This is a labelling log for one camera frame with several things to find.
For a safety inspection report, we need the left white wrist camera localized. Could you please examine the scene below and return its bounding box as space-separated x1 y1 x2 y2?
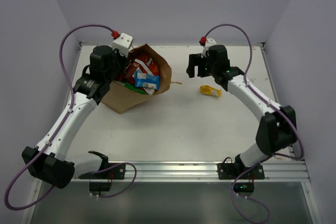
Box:
111 33 133 57

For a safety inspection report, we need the brown paper bag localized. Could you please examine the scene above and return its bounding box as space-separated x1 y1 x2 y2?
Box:
102 44 174 114

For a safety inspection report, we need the green snack bag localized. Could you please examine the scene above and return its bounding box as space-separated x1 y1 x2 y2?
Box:
117 81 147 95

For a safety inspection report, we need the blue snack bar wrapper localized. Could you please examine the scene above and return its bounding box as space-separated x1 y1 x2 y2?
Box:
133 68 160 90

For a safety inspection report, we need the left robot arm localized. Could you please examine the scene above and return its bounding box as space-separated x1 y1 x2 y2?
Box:
22 46 127 189

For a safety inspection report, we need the red Doritos chip bag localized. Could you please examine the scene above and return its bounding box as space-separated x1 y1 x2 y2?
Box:
124 54 160 83

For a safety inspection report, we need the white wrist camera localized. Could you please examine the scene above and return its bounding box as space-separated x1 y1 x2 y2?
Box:
199 37 217 58
111 33 133 57

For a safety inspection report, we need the yellow M&M's candy packet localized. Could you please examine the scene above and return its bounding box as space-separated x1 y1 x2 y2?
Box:
199 85 221 97

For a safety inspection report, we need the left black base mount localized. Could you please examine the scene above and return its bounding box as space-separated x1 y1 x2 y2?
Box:
78 162 133 199

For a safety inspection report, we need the red patterned snack bag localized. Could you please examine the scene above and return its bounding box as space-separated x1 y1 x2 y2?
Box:
114 62 132 81

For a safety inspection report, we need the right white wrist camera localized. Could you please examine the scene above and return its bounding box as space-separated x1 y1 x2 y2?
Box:
199 37 217 58

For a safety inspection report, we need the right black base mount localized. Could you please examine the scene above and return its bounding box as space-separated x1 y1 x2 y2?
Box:
217 155 265 197

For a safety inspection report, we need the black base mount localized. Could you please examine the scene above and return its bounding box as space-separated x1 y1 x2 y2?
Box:
217 155 265 197
78 162 133 199

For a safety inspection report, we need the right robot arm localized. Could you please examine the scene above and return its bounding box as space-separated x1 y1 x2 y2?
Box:
186 45 297 178

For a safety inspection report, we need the aluminium front rail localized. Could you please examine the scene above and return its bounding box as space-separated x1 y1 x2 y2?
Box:
33 161 310 183

